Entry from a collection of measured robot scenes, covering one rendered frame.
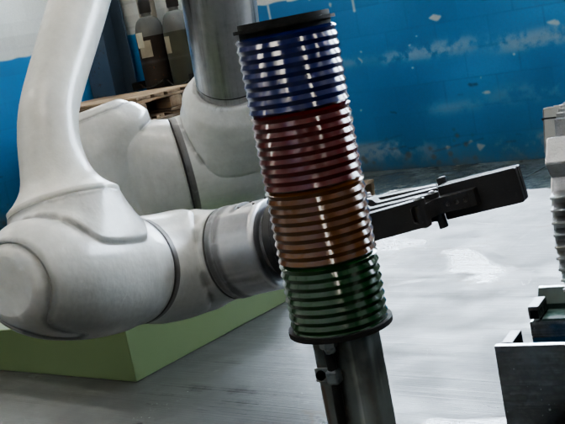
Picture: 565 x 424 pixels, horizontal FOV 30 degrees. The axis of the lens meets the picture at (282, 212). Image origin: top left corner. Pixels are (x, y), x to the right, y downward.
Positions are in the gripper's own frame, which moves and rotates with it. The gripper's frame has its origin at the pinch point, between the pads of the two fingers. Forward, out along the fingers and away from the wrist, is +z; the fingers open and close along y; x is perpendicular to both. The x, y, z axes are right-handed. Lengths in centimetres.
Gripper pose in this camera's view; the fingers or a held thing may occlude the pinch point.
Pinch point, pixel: (482, 192)
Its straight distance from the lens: 91.1
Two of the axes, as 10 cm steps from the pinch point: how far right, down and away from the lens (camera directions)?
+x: 3.1, 9.5, 1.1
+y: 4.4, -2.4, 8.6
